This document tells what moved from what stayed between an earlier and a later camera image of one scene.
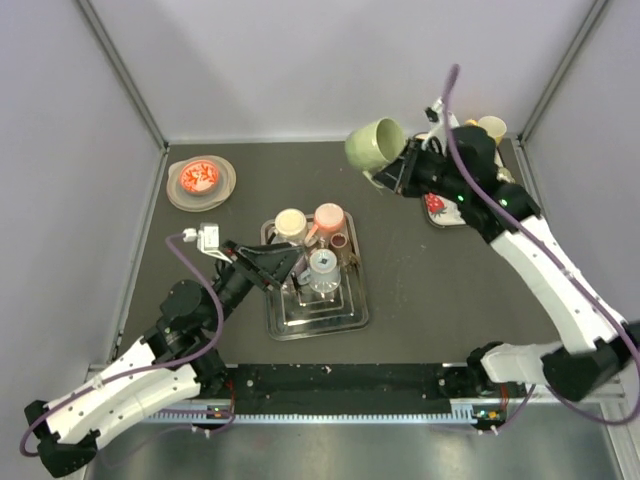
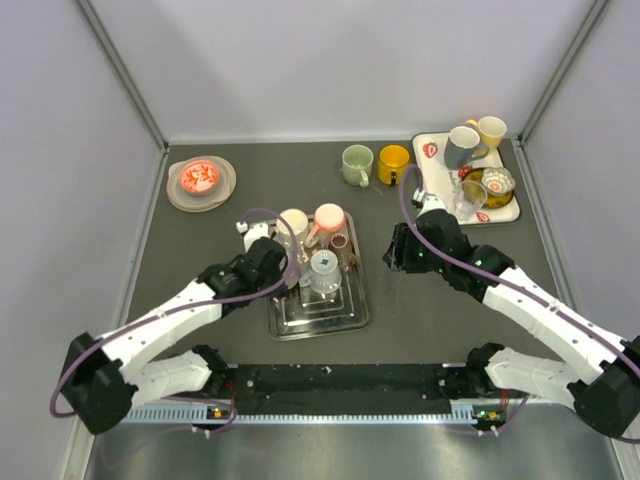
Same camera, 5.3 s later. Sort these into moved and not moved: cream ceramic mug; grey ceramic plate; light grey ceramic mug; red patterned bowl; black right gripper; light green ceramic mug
Moved: light green ceramic mug; black right gripper
Not moved: red patterned bowl; grey ceramic plate; cream ceramic mug; light grey ceramic mug
